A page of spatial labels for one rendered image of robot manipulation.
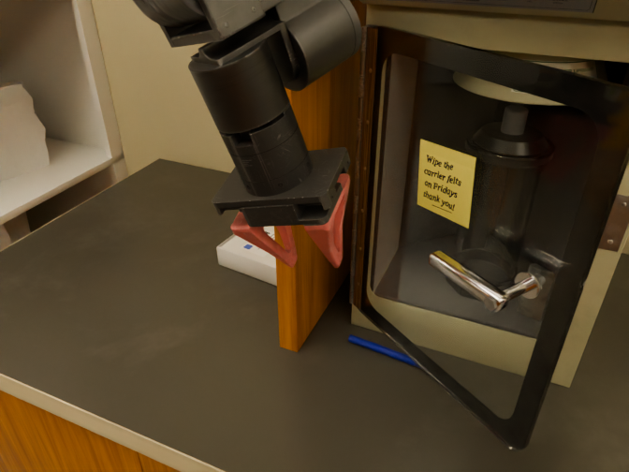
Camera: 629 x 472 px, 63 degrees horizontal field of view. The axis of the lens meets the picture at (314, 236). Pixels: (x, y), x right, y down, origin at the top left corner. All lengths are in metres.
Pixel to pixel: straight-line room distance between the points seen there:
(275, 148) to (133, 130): 1.14
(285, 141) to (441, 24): 0.28
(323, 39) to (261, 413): 0.49
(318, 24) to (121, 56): 1.08
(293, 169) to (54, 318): 0.62
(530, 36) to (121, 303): 0.71
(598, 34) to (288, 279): 0.45
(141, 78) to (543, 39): 1.04
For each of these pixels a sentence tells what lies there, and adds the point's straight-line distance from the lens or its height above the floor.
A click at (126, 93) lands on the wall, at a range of 1.47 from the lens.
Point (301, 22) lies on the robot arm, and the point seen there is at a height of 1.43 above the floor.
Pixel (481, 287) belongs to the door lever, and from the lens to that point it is 0.49.
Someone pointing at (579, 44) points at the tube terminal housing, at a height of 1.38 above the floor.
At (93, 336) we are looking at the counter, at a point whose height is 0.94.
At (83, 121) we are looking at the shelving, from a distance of 1.61.
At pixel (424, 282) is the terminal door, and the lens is 0.63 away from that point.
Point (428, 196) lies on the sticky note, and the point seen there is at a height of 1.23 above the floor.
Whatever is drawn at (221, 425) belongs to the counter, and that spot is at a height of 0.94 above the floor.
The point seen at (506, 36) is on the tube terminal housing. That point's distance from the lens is 0.60.
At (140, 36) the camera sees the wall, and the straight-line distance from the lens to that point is 1.39.
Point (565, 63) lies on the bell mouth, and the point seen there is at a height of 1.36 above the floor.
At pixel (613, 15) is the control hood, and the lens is 0.56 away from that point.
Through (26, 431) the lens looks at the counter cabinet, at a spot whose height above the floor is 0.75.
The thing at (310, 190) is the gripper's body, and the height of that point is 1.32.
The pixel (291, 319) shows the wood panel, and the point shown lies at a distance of 0.75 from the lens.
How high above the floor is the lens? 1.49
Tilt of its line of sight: 32 degrees down
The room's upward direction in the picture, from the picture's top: straight up
